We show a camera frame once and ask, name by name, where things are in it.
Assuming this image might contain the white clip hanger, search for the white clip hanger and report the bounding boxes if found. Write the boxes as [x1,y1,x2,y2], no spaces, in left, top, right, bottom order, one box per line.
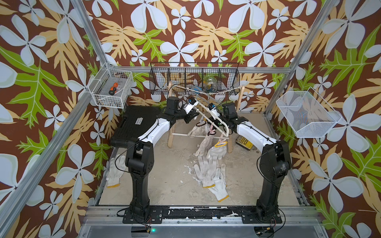
[175,84,230,139]

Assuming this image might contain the beige cotton glove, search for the beige cotton glove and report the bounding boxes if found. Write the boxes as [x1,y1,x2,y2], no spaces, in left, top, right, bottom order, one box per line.
[187,122,210,138]

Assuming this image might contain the wooden drying rack frame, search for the wooden drying rack frame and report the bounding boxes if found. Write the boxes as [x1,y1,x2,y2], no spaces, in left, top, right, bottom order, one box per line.
[167,82,245,153]

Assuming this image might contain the blue dotted yellow cuff glove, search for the blue dotted yellow cuff glove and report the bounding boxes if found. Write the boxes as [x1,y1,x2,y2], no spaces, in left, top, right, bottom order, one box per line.
[193,135,214,157]

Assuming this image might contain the white yellow cuff glove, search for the white yellow cuff glove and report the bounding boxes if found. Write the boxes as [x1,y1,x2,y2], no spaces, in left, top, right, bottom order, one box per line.
[208,164,229,202]
[206,141,228,160]

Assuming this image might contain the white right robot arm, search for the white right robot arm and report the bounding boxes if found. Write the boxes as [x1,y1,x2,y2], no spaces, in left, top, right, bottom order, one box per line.
[217,103,291,222]

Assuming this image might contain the white glove behind left arm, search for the white glove behind left arm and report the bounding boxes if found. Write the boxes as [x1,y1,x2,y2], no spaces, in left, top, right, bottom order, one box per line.
[106,154,126,188]

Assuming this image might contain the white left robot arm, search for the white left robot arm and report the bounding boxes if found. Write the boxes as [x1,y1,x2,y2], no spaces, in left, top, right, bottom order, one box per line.
[126,96,199,223]

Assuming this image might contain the yellow screwdriver bit set case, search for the yellow screwdriver bit set case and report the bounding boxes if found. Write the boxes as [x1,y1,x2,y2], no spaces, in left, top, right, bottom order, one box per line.
[235,135,254,151]

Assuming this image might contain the blue object in basket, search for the blue object in basket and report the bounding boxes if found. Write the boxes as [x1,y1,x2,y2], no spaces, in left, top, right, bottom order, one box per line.
[190,85,203,94]

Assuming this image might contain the clear glass jar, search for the clear glass jar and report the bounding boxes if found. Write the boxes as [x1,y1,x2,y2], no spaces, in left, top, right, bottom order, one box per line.
[204,77,218,93]

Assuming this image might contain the black plastic tool case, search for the black plastic tool case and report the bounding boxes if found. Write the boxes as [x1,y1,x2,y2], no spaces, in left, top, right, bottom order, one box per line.
[110,106,161,148]

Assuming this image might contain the orange black screwdriver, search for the orange black screwdriver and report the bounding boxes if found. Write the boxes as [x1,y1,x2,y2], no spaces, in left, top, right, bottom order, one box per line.
[109,82,119,96]

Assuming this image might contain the white mesh basket right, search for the white mesh basket right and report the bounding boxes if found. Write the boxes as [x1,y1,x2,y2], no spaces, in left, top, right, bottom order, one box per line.
[276,87,341,138]

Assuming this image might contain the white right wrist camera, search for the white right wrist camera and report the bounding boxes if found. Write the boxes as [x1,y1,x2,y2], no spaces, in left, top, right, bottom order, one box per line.
[208,103,220,120]

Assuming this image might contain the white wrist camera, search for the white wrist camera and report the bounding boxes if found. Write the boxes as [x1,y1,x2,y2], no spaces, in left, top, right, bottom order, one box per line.
[184,97,198,114]
[208,103,220,120]

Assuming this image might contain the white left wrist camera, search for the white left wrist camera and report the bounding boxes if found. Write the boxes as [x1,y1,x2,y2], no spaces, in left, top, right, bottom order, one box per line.
[184,97,198,114]

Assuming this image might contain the black wire basket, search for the black wire basket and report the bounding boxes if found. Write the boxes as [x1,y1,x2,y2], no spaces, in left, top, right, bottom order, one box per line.
[149,62,240,95]

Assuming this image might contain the white wire basket left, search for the white wire basket left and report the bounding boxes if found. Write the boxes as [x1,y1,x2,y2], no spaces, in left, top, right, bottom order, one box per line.
[89,63,134,109]

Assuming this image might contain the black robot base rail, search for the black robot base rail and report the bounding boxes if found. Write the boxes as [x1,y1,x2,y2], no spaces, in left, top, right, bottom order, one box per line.
[117,205,282,225]

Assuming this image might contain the aluminium frame post right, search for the aluminium frame post right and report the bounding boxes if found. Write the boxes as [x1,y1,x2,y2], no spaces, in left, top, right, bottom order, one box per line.
[264,0,339,116]

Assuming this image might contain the aluminium frame post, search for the aluminium frame post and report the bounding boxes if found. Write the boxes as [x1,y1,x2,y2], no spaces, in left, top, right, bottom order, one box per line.
[1,1,112,238]
[264,0,339,116]

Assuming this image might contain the aluminium frame post left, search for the aluminium frame post left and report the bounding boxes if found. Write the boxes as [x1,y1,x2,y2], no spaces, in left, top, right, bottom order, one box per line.
[1,1,112,238]

